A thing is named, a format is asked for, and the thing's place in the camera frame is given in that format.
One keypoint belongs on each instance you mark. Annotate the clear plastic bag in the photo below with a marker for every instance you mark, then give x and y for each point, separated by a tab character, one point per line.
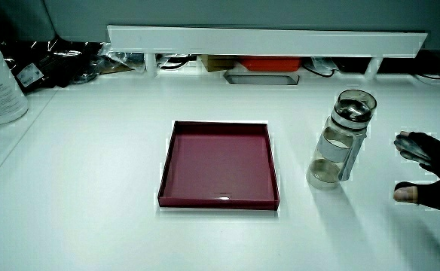
124	60

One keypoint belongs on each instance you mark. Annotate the brown cardboard box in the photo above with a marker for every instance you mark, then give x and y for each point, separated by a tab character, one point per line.
216	62

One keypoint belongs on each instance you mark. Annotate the dark red square tray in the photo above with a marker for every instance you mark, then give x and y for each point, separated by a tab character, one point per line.
220	165

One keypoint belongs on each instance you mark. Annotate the black plastic bag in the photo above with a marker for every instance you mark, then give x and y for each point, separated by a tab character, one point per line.
50	66

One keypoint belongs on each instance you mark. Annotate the white desk shelf riser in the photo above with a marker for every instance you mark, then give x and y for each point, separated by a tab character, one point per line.
265	41

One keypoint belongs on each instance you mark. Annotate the orange box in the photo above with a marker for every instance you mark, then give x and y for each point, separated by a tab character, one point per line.
271	63

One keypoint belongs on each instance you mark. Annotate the clear plastic bottle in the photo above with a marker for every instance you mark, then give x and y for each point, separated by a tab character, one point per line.
340	145

